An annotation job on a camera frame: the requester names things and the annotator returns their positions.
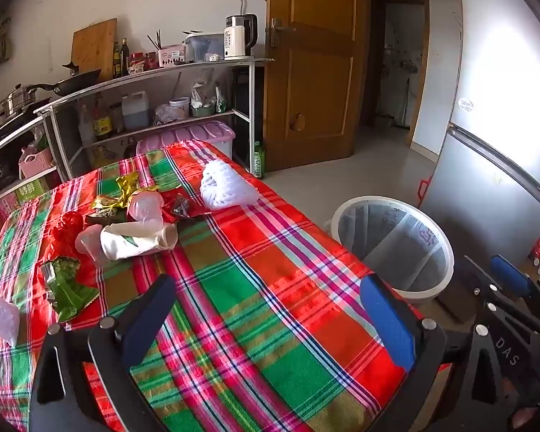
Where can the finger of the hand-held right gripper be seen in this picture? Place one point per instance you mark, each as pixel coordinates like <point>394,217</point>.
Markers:
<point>488,285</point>
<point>513,276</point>

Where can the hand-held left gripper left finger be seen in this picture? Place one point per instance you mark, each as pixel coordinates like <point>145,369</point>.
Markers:
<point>150,319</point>

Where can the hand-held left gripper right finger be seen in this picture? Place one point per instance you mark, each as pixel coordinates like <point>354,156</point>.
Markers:
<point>387,324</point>

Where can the white paper cup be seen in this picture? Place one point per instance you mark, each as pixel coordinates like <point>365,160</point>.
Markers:
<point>135,240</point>

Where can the white trash bin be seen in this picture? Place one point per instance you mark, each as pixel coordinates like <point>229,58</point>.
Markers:
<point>342,229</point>

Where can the gold printed snack packet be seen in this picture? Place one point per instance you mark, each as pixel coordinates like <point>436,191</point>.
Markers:
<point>105,202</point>

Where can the white foam net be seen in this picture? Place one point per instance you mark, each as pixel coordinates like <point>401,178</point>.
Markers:
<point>0,317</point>
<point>227,184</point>

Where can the green foil wrapper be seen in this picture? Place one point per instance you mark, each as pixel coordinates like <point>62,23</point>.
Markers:
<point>67,285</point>

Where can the clear plastic cup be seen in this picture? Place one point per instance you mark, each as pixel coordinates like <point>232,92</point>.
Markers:
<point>145,209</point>
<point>89,243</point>

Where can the plaid tablecloth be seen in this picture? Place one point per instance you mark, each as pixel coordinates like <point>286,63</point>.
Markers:
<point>252,279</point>

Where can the red snack packet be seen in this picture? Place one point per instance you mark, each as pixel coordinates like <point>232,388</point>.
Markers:
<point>179,207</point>

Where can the red shiny wrapper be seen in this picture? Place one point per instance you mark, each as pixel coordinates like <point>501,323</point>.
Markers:
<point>66,229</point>

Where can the twisted gold foil wrapper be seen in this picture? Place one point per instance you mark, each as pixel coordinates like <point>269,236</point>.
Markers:
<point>128,186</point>

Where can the silver refrigerator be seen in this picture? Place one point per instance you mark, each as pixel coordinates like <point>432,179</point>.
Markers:
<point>499,121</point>

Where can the yellow cooking oil bottle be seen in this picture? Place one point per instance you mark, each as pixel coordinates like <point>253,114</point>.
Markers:
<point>102,155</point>

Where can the black squat bottle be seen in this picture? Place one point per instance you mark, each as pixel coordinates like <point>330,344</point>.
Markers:
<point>129,149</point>

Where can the green carton box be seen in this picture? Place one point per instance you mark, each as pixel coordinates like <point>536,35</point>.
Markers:
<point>31,191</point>

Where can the white refrigerator sticker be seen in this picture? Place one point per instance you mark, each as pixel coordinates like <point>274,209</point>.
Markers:
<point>466,104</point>

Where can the pink yellow carton box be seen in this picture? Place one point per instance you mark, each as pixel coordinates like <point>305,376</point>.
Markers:
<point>4,207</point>

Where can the pink lidded storage box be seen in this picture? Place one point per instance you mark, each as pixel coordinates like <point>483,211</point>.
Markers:
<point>189,135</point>

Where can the green plastic bottle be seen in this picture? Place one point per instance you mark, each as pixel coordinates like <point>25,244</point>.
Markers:
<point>258,159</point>

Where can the pink plastic basket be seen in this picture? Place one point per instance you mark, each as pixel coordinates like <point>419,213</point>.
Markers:
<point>36,162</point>

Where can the yellow label sauce bottle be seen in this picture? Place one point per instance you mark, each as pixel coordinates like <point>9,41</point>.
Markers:
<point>102,123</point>

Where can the clear plastic bottle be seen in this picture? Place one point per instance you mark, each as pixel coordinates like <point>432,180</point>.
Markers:
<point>86,128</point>

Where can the glass jar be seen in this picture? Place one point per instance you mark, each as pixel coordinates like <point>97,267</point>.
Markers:
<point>116,119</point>

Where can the crumpled plastic bag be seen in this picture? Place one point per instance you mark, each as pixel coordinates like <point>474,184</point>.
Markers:
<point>164,114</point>

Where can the white jerrycan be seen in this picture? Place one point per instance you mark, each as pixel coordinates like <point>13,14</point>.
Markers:
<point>135,112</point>

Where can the white lidded tub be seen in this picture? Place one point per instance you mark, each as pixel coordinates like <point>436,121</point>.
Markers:
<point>179,108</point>

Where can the small metal kitchen shelf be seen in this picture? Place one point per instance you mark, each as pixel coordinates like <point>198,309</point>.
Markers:
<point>9,141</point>

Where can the white food bag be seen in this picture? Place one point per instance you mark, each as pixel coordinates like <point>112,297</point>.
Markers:
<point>200,94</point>

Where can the black induction cooker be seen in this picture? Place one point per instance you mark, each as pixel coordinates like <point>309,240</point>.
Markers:
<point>13,127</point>

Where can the black wok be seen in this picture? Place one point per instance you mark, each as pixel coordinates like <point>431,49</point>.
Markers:
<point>76,82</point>

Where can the large metal kitchen shelf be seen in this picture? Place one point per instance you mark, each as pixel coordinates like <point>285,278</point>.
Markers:
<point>162,69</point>

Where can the red lidded jar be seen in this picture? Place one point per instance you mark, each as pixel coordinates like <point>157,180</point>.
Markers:
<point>137,62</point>
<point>150,60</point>

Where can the wooden door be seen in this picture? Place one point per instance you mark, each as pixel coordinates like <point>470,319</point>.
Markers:
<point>315,76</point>

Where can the steel steamer pot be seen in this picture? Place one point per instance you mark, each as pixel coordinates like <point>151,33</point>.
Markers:
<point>13,101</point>

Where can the green glass bottle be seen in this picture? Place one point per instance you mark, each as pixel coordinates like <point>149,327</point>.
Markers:
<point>116,60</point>

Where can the dark glass bottle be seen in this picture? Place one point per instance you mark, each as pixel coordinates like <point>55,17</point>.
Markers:
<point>124,58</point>

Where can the pink utensil holder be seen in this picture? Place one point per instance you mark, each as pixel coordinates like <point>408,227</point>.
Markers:
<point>172,56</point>

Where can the clear plastic storage container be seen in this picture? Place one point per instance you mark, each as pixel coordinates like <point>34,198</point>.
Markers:
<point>204,47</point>

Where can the bundle of dark chopsticks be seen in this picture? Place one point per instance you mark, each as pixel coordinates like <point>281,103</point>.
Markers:
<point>155,40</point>

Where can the wooden cutting board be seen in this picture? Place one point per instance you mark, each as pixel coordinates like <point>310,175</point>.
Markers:
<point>94,45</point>

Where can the white electric kettle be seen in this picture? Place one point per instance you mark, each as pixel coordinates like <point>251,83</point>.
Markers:
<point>236,38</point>

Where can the hanging cloth bag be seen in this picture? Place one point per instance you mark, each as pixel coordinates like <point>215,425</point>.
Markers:
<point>0,42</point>

